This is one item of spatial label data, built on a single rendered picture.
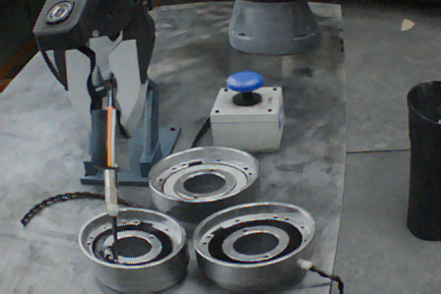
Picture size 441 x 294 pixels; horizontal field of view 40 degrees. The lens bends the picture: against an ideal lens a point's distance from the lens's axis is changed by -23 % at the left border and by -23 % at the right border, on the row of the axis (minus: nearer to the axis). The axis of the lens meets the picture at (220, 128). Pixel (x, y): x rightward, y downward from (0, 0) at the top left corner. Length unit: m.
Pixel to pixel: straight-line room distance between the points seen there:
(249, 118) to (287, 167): 0.07
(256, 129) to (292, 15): 0.32
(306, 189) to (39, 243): 0.30
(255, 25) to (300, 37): 0.07
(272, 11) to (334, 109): 0.24
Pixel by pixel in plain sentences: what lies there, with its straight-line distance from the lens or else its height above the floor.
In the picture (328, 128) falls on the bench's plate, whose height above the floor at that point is 0.80.
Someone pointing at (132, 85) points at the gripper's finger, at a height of 0.97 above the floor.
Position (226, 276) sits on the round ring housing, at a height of 0.83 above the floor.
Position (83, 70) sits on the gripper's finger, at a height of 0.99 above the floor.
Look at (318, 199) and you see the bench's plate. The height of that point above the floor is 0.80.
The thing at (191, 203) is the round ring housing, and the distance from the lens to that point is 0.67.
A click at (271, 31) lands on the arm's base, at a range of 1.09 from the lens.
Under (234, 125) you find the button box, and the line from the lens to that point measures 0.81.
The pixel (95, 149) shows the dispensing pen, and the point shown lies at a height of 0.93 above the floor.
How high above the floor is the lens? 1.18
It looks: 26 degrees down
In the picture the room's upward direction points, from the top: 6 degrees counter-clockwise
